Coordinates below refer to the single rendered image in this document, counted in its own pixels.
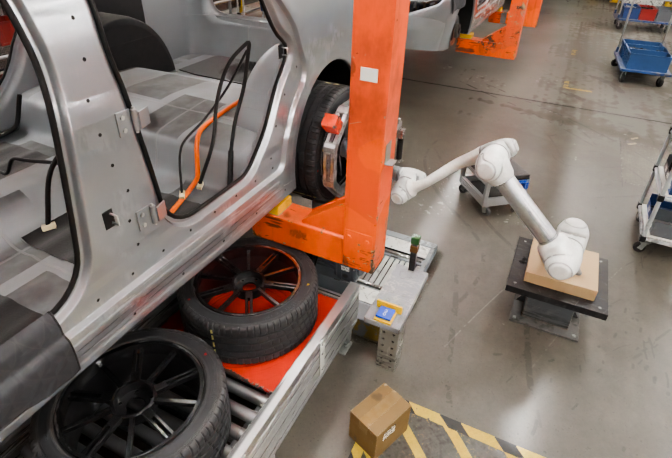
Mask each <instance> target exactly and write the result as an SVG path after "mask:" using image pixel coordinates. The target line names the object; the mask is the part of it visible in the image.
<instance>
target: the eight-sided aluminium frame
mask: <svg viewBox="0 0 672 458"><path fill-rule="evenodd" d="M335 115H338V116H339V117H340V119H341V118H342V119H341V120H342V122H343V125H342V128H341V131H340V133H339V135H337V134H336V136H335V138H334V135H335V134H332V133H328V136H327V139H326V141H325V143H324V148H323V180H322V181H323V185H324V187H326V188H327V189H328V190H329V191H330V192H331V193H332V194H333V196H335V197H339V198H340V197H343V196H345V189H346V181H345V182H344V183H343V184H342V185H341V186H340V185H339V184H338V183H337V181H336V175H337V151H338V146H339V143H340V140H341V138H342V135H343V132H344V129H345V127H346V124H347V121H348V118H349V100H347V101H346V102H344V103H343V104H342V105H340V106H339V107H338V109H337V110H336V114H335ZM333 138H334V141H333ZM332 141H333V142H332ZM330 154H331V163H330ZM329 173H330V177H329Z"/></svg>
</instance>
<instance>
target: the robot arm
mask: <svg viewBox="0 0 672 458"><path fill-rule="evenodd" d="M518 151H519V147H518V144H517V141H516V140H514V139H511V138H503V139H499V140H495V141H492V142H489V143H487V144H485V145H482V146H480V147H478V148H476V149H474V150H473V151H471V152H469V153H466V154H464V155H462V156H460V157H458V158H456V159H454V160H452V161H451V162H449V163H447V164H446V165H444V166H443V167H441V168H440V169H438V170H436V171H435V172H433V173H432V174H430V175H429V176H427V177H426V174H425V173H424V172H422V171H420V170H417V169H414V168H408V167H406V168H404V167H400V166H395V165H394V166H393V172H392V180H394V181H397V182H396V183H395V185H394V186H393V188H392V191H391V198H392V200H393V202H394V203H396V204H403V203H405V202H406V201H407V200H409V199H411V198H412V197H414V196H416V195H417V192H419V191H421V190H423V189H425V188H427V187H429V186H431V185H433V184H434V183H436V182H438V181H440V180H441V179H443V178H445V177H447V176H448V175H450V174H452V173H453V172H455V171H457V170H459V169H461V168H464V167H466V166H471V165H475V172H476V174H477V176H478V177H479V178H480V179H482V180H484V181H486V182H488V183H489V184H490V185H492V186H494V187H497V188H498V190H499V191H500V192H501V194H502V195H503V196H504V198H505V199H506V200H507V202H508V203H509V204H510V206H511V207H512V208H513V210H514V211H515V212H516V214H517V215H518V216H519V218H520V219H521V220H522V222H523V223H524V224H525V226H526V227H527V228H528V230H529V231H530V232H531V234H532V235H533V236H534V238H535V239H536V240H537V242H538V247H537V250H538V252H539V254H540V256H541V259H542V261H543V263H544V267H545V270H546V271H547V273H548V274H549V275H550V276H551V277H552V278H554V279H557V280H565V279H568V278H570V277H573V276H574V275H578V276H581V274H582V271H581V269H580V266H581V264H582V260H583V253H584V251H585V248H586V245H587V242H588V239H589V229H588V226H587V224H586V223H585V222H584V221H582V220H580V219H578V218H568V219H565V220H564V221H562V222H561V223H560V224H559V225H558V227H557V229H556V231H555V229H554V228H553V227H552V225H551V224H550V223H549V221H548V220H547V219H546V217H545V216H544V215H543V213H542V212H541V211H540V209H539V208H538V207H537V205H536V204H535V203H534V201H533V200H532V199H531V197H530V196H529V195H528V193H527V192H526V191H525V189H524V188H523V187H522V185H521V184H520V183H519V181H518V180H517V179H516V177H515V176H514V170H513V168H512V166H511V163H510V161H509V160H510V158H511V157H513V156H515V155H516V154H517V153H518Z"/></svg>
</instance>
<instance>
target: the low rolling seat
mask: <svg viewBox="0 0 672 458"><path fill-rule="evenodd" d="M509 161H510V163H511V166H512V168H513V170H514V176H515V177H516V179H517V180H518V181H519V183H520V184H523V185H522V187H523V188H524V189H525V191H526V192H527V189H528V186H529V182H530V174H529V173H528V172H527V171H526V170H524V169H523V168H522V167H521V166H520V165H518V164H517V163H516V162H515V161H514V160H512V159H511V158H510V160H509ZM467 167H468V168H469V169H470V170H471V171H472V172H473V173H474V174H466V169H467ZM459 182H460V183H461V185H459V191H460V192H461V193H465V192H467V191H468V192H469V193H470V194H471V195H472V196H473V197H474V198H475V199H476V201H477V202H478V203H479V204H480V205H481V206H482V209H481V212H482V214H483V215H484V216H489V215H490V213H491V211H490V209H489V206H497V205H506V204H509V203H508V202H507V200H506V199H505V198H504V196H503V195H502V194H501V192H500V191H499V190H498V188H497V187H494V186H492V185H490V184H489V183H488V182H486V181H484V180H482V179H480V178H479V177H478V176H477V174H476V172H475V165H471V166H466V167H464V168H461V173H460V178H459Z"/></svg>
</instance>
